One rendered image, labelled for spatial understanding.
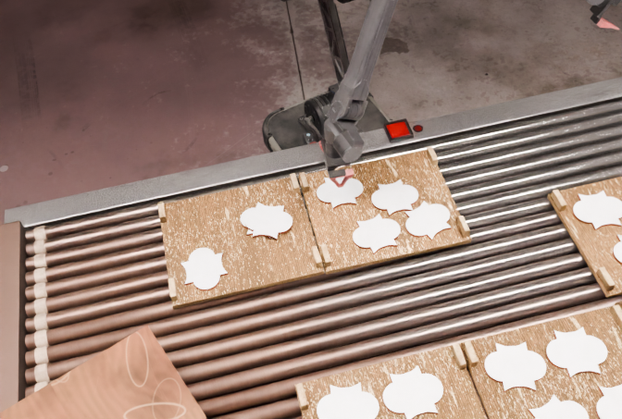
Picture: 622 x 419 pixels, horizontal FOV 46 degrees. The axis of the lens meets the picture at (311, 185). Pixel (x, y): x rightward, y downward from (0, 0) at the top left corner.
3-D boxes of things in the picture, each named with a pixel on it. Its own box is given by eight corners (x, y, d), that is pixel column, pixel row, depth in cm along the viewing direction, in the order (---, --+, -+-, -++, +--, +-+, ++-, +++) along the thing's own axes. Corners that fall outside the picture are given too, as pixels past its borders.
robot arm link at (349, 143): (360, 100, 194) (336, 97, 189) (383, 128, 188) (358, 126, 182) (340, 135, 200) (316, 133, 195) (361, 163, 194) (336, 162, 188)
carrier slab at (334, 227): (298, 178, 220) (298, 175, 219) (429, 152, 225) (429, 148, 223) (326, 275, 198) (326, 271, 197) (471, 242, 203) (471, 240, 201)
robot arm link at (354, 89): (408, -45, 182) (376, -55, 175) (423, -39, 178) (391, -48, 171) (353, 116, 197) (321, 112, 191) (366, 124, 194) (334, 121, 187)
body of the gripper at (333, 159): (342, 140, 206) (342, 121, 200) (352, 166, 200) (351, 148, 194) (320, 143, 206) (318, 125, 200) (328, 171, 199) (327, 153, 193)
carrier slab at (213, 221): (159, 208, 216) (157, 204, 215) (295, 178, 221) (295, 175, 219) (173, 309, 194) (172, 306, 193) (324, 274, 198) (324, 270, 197)
